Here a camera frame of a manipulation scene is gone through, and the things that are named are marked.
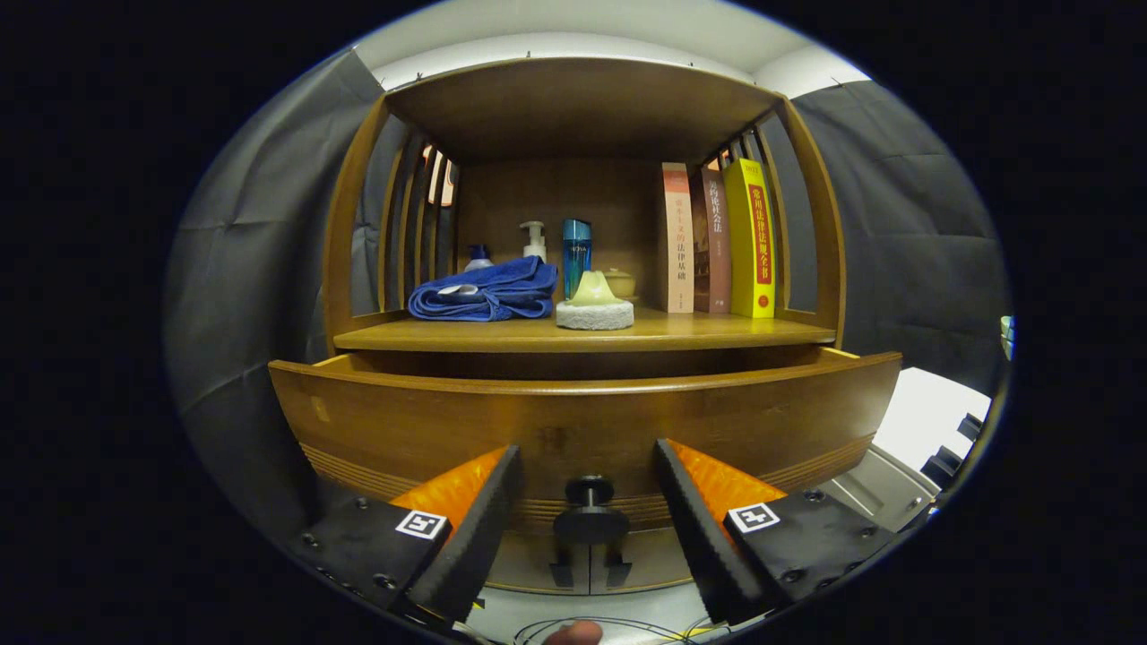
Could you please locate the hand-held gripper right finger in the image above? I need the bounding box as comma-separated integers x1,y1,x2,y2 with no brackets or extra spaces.
651,438,899,628

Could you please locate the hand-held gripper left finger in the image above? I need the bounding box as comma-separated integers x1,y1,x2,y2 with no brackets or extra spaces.
285,443,525,626

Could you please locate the wooden drawer with black knob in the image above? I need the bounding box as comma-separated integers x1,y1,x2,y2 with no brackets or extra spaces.
269,348,903,546

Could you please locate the green handled white scrub brush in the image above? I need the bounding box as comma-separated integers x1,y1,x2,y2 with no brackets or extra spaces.
556,271,635,331

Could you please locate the wooden cabinet door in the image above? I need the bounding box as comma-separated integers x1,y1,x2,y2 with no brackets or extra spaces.
488,529,592,595
590,529,696,593

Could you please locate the wooden countertop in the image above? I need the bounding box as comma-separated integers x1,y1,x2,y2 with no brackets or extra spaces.
333,305,839,353

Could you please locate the wooden cabinet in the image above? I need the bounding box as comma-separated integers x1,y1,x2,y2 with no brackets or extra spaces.
323,56,848,597

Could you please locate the blue folded towel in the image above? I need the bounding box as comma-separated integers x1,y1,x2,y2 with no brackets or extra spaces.
408,256,559,322

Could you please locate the white table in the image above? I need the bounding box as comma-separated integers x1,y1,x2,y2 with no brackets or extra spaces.
874,367,994,474

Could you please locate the tall blue glass bottle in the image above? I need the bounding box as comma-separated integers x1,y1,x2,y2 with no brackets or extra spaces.
562,219,593,301

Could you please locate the brown book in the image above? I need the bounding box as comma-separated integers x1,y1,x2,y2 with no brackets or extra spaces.
688,168,732,314

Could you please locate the beige book with orange band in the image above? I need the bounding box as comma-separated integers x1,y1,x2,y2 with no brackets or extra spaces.
661,162,695,314

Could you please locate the yellow book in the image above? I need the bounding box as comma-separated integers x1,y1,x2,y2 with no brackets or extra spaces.
722,159,777,319

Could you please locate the thin black cable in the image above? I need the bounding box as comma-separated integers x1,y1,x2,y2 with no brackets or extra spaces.
513,615,718,645

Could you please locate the grey metal rail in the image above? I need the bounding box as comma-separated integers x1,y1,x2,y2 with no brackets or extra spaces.
820,443,933,534

